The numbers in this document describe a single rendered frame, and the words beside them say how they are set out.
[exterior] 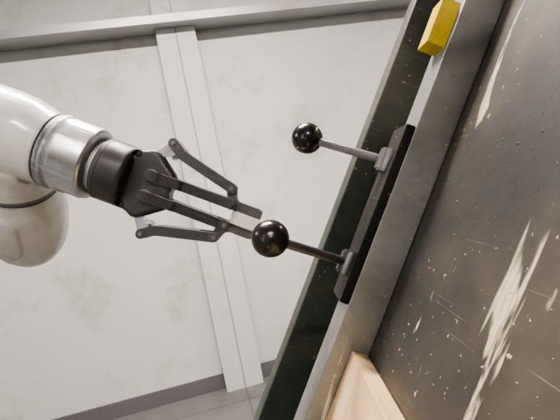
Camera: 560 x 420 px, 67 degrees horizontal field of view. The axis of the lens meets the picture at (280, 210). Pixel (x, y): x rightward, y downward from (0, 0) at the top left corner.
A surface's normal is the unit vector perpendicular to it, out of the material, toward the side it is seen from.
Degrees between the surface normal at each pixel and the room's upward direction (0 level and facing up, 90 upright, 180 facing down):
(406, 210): 90
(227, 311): 90
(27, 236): 141
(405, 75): 90
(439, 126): 90
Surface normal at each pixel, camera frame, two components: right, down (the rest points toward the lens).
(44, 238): 0.69, 0.65
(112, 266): 0.20, 0.00
